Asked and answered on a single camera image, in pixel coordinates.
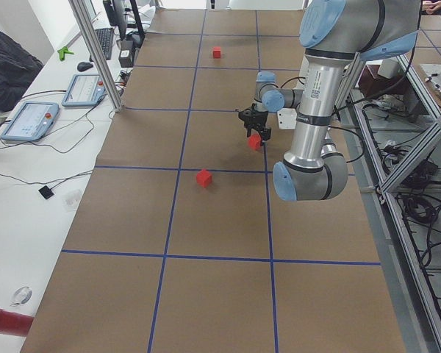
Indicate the teach pendant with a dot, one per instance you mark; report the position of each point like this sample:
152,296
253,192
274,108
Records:
84,90
31,122

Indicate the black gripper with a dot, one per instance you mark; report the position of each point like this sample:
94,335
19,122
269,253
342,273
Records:
256,120

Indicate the black monitor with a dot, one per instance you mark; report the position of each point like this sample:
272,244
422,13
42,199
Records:
126,19

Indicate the near teach pendant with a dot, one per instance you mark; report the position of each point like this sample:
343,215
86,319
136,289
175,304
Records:
31,122

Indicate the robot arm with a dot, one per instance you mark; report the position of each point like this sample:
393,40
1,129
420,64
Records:
332,33

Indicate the red cylinder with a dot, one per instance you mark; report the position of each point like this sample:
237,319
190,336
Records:
15,324

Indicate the green clamp tool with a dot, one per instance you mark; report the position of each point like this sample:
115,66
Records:
63,52

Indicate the black computer mouse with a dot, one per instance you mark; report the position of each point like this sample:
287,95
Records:
84,66

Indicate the person in black jacket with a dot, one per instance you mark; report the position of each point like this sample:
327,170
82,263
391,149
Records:
18,70

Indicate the aluminium frame post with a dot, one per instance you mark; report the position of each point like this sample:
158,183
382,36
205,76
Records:
86,28

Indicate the red block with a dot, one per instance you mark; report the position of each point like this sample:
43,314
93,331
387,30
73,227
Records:
204,178
216,52

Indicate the far teach pendant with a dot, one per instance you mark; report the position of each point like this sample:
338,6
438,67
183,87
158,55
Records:
84,90

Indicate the black keyboard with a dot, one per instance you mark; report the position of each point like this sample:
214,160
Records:
105,38

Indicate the white pedestal base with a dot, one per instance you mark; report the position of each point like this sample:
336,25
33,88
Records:
286,118

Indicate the small black pad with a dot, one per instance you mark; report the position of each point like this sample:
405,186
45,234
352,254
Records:
46,192

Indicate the black power box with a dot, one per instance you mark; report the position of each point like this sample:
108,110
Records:
126,56

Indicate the aluminium side frame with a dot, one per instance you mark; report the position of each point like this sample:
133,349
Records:
402,172

